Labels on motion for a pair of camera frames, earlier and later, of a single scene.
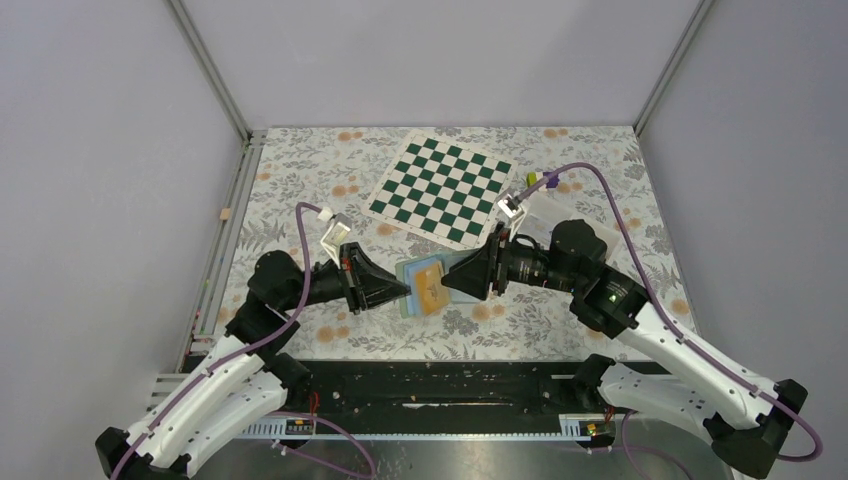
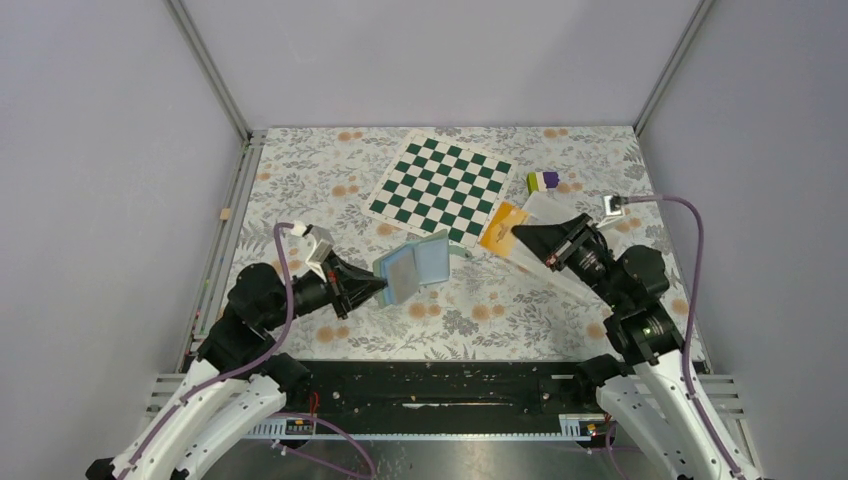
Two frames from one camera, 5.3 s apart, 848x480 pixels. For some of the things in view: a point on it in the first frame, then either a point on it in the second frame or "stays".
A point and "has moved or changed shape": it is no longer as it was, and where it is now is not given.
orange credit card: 433,292 has moved or changed shape
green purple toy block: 532,177 stays
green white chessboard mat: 444,189 stays
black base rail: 509,399 stays
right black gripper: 474,274 → 555,244
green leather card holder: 424,275 has moved or changed shape
